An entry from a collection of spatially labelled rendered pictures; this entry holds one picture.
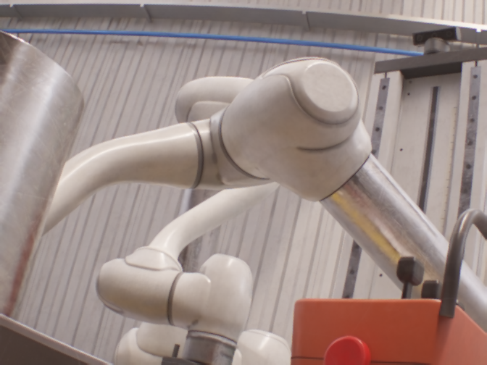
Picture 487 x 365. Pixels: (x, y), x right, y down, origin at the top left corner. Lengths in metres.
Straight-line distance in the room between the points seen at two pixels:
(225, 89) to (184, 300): 0.57
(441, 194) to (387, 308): 1.23
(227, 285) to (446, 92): 0.86
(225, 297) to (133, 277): 0.17
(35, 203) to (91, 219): 7.90
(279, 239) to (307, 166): 6.50
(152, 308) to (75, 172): 0.38
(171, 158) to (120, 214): 6.97
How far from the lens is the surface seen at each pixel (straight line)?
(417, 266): 0.58
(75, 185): 1.02
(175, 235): 1.43
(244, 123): 1.00
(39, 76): 0.26
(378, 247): 1.04
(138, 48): 9.13
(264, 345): 1.55
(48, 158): 0.26
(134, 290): 1.33
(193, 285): 1.30
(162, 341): 1.58
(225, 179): 1.10
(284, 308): 7.22
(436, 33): 1.97
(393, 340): 0.53
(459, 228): 0.54
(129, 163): 1.07
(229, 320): 1.28
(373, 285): 1.73
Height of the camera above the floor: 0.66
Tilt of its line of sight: 24 degrees up
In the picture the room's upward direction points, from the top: 14 degrees clockwise
